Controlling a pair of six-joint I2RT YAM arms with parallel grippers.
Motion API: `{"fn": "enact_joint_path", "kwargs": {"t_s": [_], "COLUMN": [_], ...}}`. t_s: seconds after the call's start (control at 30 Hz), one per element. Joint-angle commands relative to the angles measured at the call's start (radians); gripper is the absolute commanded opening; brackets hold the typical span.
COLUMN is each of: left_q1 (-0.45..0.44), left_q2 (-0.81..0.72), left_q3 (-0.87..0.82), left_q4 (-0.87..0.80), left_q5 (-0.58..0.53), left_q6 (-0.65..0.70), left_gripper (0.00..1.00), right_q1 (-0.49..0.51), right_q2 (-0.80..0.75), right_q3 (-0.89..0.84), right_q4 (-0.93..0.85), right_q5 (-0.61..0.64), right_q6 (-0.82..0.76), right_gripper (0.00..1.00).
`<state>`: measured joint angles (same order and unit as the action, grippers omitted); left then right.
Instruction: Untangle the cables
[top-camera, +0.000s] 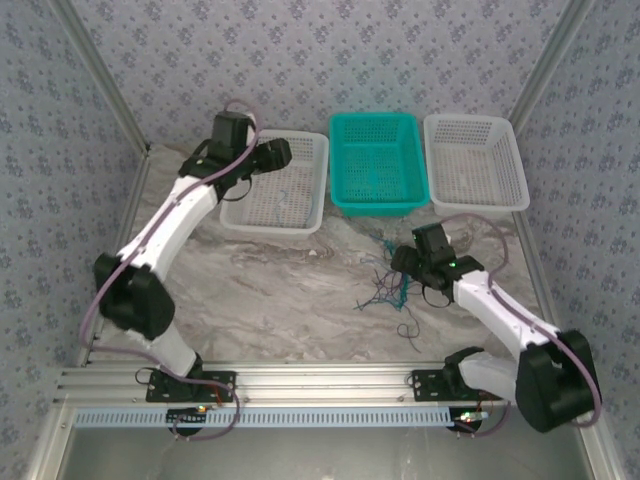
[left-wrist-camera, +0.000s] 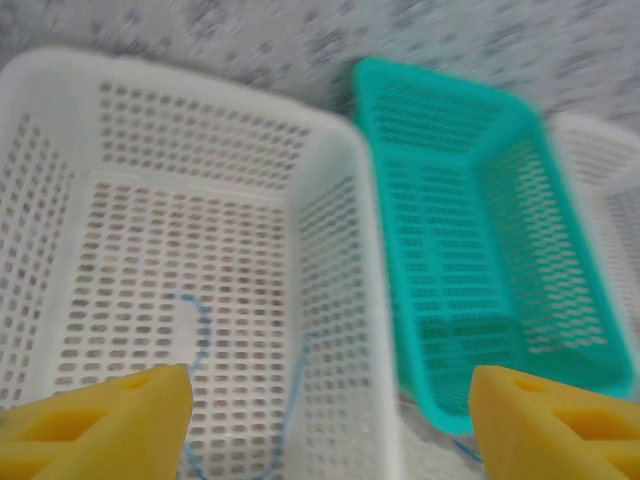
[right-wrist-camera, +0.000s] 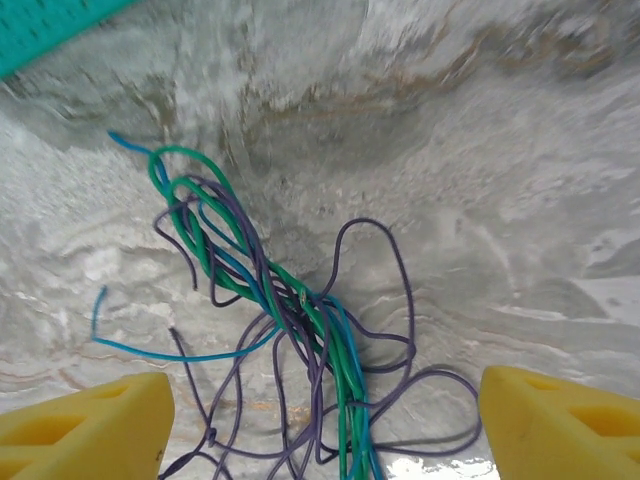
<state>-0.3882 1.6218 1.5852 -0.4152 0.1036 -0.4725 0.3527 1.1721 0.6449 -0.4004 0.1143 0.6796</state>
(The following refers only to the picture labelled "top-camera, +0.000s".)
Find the thin green cable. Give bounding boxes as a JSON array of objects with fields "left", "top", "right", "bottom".
[{"left": 369, "top": 232, "right": 401, "bottom": 261}]

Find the white perforated plastic basket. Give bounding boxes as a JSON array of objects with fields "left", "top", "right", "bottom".
[
  {"left": 423, "top": 113, "right": 531, "bottom": 217},
  {"left": 218, "top": 128, "right": 330, "bottom": 246}
]

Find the teal perforated plastic basket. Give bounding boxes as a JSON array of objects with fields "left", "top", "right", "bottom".
[{"left": 328, "top": 112, "right": 431, "bottom": 219}]

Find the black controller board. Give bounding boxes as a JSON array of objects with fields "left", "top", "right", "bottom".
[
  {"left": 167, "top": 405, "right": 209, "bottom": 432},
  {"left": 452, "top": 407, "right": 489, "bottom": 434}
]

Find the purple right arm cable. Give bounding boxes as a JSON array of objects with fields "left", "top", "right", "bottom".
[{"left": 438, "top": 212, "right": 604, "bottom": 437}]

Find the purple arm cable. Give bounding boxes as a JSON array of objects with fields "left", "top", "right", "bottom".
[
  {"left": 438, "top": 212, "right": 604, "bottom": 437},
  {"left": 79, "top": 98, "right": 264, "bottom": 444}
]

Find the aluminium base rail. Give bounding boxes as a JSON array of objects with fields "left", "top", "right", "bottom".
[{"left": 54, "top": 360, "right": 526, "bottom": 406}]

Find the aluminium frame post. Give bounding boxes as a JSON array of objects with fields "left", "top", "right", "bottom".
[
  {"left": 49, "top": 0, "right": 154, "bottom": 156},
  {"left": 505, "top": 0, "right": 599, "bottom": 136}
]

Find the white slotted cable duct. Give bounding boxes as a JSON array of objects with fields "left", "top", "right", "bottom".
[{"left": 73, "top": 405, "right": 459, "bottom": 430}]

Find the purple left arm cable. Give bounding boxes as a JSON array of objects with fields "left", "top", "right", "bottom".
[{"left": 79, "top": 98, "right": 264, "bottom": 444}]

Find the aluminium frame leg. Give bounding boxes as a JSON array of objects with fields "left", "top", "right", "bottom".
[
  {"left": 574, "top": 424, "right": 626, "bottom": 480},
  {"left": 24, "top": 404, "right": 76, "bottom": 480}
]

